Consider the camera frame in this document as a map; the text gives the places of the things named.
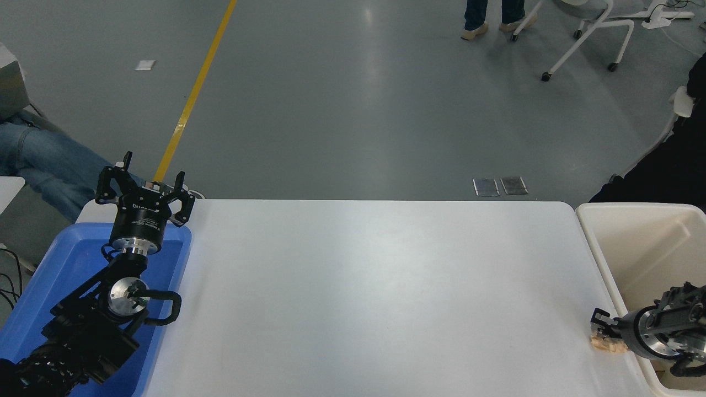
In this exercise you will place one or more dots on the tan paper ball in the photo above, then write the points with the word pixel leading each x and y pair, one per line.
pixel 604 343

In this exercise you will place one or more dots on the white wheeled chair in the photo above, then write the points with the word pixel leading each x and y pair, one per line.
pixel 590 27

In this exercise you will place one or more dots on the blue plastic tray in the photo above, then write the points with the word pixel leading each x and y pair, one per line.
pixel 60 264

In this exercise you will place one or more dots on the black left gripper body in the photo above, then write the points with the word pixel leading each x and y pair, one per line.
pixel 139 220

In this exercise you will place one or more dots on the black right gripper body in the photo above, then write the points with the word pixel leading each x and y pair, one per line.
pixel 627 331

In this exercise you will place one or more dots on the white power strip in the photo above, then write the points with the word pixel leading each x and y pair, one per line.
pixel 662 21

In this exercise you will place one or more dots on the metal floor plate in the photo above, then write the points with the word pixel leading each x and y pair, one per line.
pixel 514 186
pixel 486 187

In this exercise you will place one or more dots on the seated person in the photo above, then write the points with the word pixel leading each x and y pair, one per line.
pixel 49 160

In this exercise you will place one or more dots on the small white side table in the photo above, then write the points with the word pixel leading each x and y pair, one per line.
pixel 8 190

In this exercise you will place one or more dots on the person beside bin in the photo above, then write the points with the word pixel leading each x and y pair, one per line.
pixel 667 171

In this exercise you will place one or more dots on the standing person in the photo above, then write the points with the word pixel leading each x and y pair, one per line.
pixel 474 16

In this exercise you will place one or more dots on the large pale bin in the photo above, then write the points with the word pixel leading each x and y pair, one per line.
pixel 634 248

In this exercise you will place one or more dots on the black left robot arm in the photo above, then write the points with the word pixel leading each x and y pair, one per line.
pixel 83 331

